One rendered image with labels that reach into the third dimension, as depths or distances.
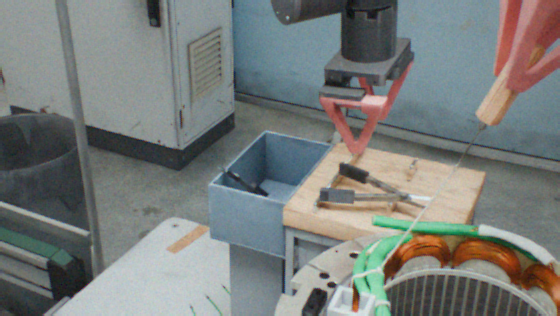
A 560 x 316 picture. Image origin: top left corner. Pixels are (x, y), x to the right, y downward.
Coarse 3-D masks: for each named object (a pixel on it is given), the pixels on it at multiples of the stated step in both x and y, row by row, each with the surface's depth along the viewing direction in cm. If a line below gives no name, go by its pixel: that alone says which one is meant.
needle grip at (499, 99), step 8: (536, 48) 46; (544, 48) 46; (536, 56) 46; (528, 64) 46; (504, 72) 47; (496, 80) 48; (496, 88) 48; (504, 88) 47; (488, 96) 48; (496, 96) 48; (504, 96) 47; (512, 96) 47; (488, 104) 48; (496, 104) 48; (504, 104) 48; (480, 112) 49; (488, 112) 48; (496, 112) 48; (504, 112) 48; (488, 120) 48; (496, 120) 48
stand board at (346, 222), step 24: (336, 144) 97; (336, 168) 91; (384, 168) 91; (432, 168) 91; (456, 168) 91; (312, 192) 86; (360, 192) 86; (384, 192) 86; (408, 192) 86; (432, 192) 86; (456, 192) 86; (480, 192) 88; (288, 216) 83; (312, 216) 81; (336, 216) 81; (360, 216) 81; (408, 216) 81; (432, 216) 81; (456, 216) 81
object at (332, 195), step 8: (320, 192) 81; (328, 192) 80; (336, 192) 80; (344, 192) 80; (352, 192) 80; (320, 200) 81; (328, 200) 81; (336, 200) 81; (344, 200) 81; (352, 200) 80
